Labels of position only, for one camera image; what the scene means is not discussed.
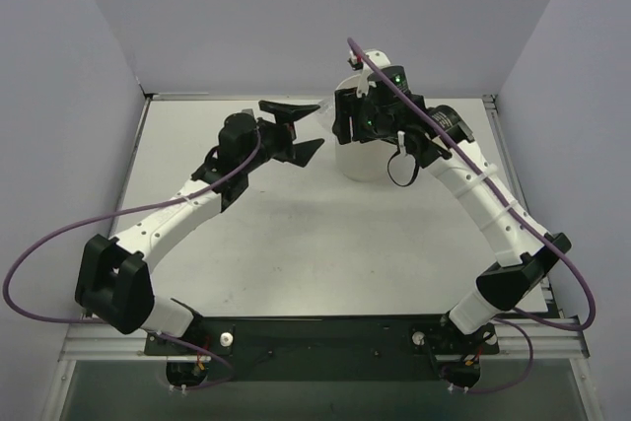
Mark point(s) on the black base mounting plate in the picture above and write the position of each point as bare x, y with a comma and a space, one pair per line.
392, 348

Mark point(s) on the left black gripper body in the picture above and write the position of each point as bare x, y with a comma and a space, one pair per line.
284, 137

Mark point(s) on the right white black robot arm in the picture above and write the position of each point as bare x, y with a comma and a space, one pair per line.
524, 250

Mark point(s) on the white paper bin cup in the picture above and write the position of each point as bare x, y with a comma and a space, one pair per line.
367, 162

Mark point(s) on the clear unlabelled plastic bottle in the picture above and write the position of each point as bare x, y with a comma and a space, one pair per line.
325, 115

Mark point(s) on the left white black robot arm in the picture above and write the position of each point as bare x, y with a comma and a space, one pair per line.
114, 281

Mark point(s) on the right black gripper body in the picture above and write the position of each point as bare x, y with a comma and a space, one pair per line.
346, 115

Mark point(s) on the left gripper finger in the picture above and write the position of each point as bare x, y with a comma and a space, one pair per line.
286, 113
303, 152

